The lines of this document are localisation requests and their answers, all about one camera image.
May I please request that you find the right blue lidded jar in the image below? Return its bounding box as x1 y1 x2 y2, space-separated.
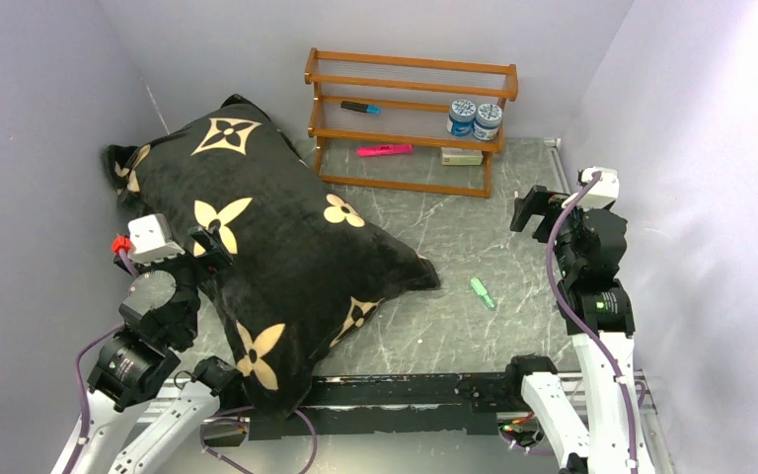
472 103 503 141

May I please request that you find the pink highlighter marker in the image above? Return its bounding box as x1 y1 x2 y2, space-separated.
356 144 414 158

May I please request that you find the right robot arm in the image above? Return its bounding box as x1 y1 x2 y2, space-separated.
502 186 656 473

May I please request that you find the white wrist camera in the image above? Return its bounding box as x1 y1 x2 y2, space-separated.
577 166 620 209
127 213 185 266

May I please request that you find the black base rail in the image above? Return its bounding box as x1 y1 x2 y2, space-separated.
247 372 530 440

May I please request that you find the blue and black marker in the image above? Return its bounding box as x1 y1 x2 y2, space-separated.
340 101 382 116

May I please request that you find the small white cardboard box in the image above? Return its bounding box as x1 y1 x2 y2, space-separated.
440 147 484 166

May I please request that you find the blue lidded jar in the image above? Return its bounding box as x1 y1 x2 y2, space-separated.
446 99 477 137
472 103 503 141

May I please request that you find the left blue lidded jar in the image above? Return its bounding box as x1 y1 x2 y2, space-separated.
446 99 477 137

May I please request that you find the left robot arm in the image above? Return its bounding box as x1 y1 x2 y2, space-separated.
52 214 243 473

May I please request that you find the wooden three-tier shelf rack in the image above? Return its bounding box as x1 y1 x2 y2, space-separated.
303 47 519 198

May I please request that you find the green translucent marker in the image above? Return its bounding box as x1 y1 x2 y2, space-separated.
470 277 496 309

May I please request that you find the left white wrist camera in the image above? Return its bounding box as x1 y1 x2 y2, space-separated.
127 213 185 266

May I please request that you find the black pillowcase with beige flowers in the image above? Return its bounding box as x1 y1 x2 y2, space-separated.
101 95 440 418

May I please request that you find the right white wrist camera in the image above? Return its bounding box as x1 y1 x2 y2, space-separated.
577 166 620 209

